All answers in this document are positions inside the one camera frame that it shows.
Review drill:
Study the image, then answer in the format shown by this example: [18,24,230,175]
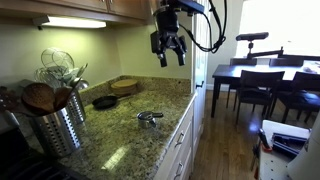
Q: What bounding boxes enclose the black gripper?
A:
[149,29,188,68]

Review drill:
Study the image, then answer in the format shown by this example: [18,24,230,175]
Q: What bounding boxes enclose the large steel measuring cup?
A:
[137,111,165,130]

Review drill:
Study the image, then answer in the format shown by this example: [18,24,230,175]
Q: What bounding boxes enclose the white door panel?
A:
[191,0,212,158]

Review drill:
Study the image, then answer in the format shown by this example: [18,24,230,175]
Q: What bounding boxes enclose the dark wooden dining table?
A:
[210,62,320,118]

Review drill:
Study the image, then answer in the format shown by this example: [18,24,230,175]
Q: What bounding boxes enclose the wooden upper cabinets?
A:
[0,0,160,26]

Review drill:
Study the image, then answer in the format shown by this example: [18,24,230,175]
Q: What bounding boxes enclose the dark wooden dining chair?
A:
[234,69,286,126]
[269,71,320,125]
[226,57,258,108]
[268,57,305,68]

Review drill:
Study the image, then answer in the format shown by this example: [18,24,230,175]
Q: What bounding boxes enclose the black cast iron skillet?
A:
[91,94,134,111]

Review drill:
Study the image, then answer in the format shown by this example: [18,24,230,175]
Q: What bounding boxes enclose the steel ladle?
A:
[68,63,90,90]

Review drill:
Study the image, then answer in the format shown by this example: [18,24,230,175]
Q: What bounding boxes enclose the base cabinet with drawers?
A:
[153,96,196,180]

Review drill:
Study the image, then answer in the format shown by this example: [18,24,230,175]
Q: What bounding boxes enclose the under-cabinet strip light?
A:
[32,14,108,31]

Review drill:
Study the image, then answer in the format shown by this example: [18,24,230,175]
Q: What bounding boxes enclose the small perforated steel utensil holder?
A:
[66,88,87,126]

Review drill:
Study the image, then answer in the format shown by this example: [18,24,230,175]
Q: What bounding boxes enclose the bright window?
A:
[234,0,320,58]

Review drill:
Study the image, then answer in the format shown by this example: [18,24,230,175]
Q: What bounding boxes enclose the plain wooden spoon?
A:
[53,85,75,112]

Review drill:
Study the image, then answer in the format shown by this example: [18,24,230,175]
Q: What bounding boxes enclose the black red hand tool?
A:
[258,128,273,153]

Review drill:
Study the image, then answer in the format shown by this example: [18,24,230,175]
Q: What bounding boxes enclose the white cloth item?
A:
[301,61,320,75]

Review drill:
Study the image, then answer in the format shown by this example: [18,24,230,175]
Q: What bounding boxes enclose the large perforated steel utensil holder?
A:
[28,106,83,158]

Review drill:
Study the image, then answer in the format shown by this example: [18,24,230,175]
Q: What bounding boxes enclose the wooden slotted spoon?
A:
[21,82,56,115]

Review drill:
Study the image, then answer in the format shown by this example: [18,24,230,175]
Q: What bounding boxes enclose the black tool case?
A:
[271,132,310,158]

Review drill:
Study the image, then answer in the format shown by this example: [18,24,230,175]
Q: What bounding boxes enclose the white perforated robot table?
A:
[258,119,313,180]

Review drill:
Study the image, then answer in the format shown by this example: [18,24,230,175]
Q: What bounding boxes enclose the stainless gas stove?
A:
[0,126,91,180]

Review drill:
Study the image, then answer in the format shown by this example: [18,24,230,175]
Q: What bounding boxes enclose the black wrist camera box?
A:
[173,0,205,16]

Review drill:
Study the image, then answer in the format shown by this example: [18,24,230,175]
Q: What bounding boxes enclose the silver drawer handle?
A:
[174,131,186,148]
[173,161,185,180]

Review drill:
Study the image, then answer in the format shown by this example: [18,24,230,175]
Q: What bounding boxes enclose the black stereo camera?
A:
[235,31,270,42]

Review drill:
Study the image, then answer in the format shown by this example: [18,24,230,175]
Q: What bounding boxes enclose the black camera stand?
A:
[246,40,285,61]

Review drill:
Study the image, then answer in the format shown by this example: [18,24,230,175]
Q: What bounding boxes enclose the wire whisk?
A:
[34,66,62,88]

